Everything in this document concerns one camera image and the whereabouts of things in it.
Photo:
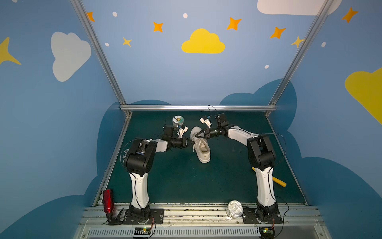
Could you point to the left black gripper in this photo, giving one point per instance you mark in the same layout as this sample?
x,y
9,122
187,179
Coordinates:
x,y
186,142

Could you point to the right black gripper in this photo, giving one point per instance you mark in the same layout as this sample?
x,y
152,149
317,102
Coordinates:
x,y
207,133

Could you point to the white shoelace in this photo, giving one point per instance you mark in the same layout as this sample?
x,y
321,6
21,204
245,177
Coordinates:
x,y
201,145

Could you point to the white sneaker shoe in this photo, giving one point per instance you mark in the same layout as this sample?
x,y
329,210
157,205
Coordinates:
x,y
203,157

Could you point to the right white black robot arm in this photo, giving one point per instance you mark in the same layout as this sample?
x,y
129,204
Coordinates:
x,y
261,156

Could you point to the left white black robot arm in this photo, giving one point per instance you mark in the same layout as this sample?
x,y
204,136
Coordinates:
x,y
138,161

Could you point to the round sunflower label canister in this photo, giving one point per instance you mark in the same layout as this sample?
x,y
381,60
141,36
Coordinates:
x,y
178,120

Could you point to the blue dotted work glove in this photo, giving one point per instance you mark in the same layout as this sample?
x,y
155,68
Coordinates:
x,y
125,153

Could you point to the red bottle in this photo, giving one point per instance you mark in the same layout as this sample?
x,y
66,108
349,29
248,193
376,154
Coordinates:
x,y
107,199

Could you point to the yellow plastic scoop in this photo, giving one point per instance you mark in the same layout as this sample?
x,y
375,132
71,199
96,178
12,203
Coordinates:
x,y
279,181

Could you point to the left small circuit board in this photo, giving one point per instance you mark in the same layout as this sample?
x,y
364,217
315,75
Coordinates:
x,y
142,233

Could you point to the small circuit board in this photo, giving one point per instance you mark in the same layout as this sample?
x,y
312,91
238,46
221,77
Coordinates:
x,y
142,233
266,233

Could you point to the right small circuit board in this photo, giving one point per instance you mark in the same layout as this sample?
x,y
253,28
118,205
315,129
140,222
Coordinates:
x,y
266,233

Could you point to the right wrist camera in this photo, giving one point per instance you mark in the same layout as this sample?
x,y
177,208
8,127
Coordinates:
x,y
205,120

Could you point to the aluminium frame right post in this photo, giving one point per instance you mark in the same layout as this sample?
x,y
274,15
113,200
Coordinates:
x,y
318,22

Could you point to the aluminium frame post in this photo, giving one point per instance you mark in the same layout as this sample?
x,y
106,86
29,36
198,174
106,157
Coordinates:
x,y
87,25
318,22

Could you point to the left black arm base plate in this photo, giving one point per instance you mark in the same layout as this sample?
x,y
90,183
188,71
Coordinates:
x,y
139,217

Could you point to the aluminium frame left post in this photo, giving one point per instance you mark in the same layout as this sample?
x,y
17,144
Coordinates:
x,y
87,25

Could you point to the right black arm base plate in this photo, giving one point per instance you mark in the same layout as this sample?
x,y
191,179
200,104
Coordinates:
x,y
262,215

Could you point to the aluminium front rail base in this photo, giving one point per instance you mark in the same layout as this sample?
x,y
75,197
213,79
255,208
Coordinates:
x,y
207,221

